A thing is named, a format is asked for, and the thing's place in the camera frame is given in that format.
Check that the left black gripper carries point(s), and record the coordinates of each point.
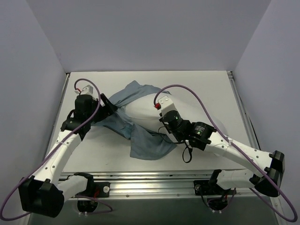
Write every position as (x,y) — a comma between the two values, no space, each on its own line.
(103,108)

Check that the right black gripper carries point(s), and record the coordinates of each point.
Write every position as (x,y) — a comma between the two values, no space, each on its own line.
(173,117)

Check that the white pillow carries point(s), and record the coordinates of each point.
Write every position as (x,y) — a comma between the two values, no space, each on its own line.
(205,130)

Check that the striped blue beige pillowcase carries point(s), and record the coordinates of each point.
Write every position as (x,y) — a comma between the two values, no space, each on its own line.
(145,144)

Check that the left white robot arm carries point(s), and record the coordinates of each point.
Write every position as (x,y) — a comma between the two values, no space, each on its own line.
(42,192)

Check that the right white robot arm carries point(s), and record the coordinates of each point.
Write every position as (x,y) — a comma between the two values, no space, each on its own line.
(262,171)

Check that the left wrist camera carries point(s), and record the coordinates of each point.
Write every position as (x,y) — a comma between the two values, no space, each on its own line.
(87,90)

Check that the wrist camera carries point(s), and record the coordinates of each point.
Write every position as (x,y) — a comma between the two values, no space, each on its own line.
(165,104)
(87,90)

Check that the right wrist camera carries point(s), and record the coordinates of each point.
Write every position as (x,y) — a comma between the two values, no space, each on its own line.
(165,104)

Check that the aluminium rail frame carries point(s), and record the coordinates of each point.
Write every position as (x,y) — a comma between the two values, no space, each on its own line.
(106,154)

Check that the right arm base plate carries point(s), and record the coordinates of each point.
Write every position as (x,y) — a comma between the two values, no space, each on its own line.
(203,187)

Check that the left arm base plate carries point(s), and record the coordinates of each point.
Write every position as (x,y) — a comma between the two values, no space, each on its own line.
(97,190)

